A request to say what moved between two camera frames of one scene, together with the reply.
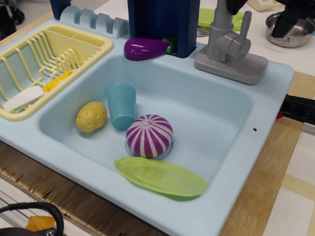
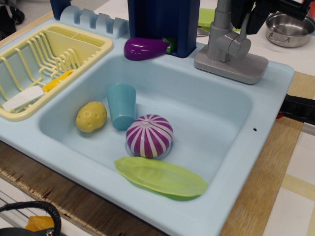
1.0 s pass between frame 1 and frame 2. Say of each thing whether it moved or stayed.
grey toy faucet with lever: stayed
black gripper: moved
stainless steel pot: stayed
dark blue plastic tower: stayed
